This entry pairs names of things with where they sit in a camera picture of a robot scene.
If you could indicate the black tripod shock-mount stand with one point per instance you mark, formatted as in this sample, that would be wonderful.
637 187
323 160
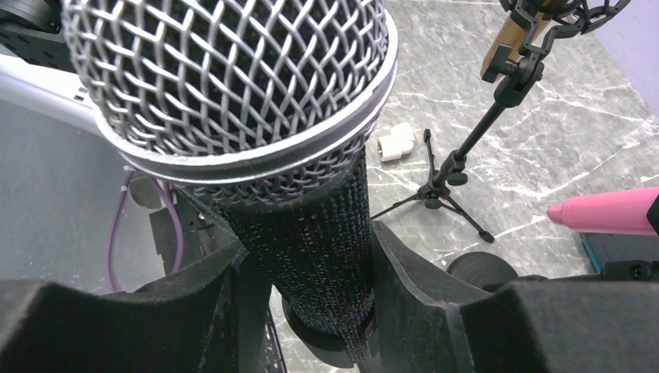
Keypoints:
569 19

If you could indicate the gold condenser microphone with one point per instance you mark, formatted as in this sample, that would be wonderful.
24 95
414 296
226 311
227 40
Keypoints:
513 36

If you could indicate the white plastic connector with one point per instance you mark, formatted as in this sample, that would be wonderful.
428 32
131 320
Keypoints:
398 143

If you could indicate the dark green upright board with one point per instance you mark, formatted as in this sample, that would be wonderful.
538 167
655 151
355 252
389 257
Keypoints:
605 248

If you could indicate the black mesh-head microphone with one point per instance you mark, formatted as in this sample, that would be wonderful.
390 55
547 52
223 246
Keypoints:
259 111

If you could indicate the black clip desk stand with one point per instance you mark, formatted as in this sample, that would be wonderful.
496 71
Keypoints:
331 349

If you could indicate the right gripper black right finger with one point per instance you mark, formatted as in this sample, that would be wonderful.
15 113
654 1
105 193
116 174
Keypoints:
429 321

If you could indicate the black pink-mic desk stand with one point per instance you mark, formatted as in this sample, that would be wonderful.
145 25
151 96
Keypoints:
489 272

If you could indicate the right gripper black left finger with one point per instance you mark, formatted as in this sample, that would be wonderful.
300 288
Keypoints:
209 317

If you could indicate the pink microphone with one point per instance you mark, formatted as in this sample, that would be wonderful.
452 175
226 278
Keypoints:
626 212

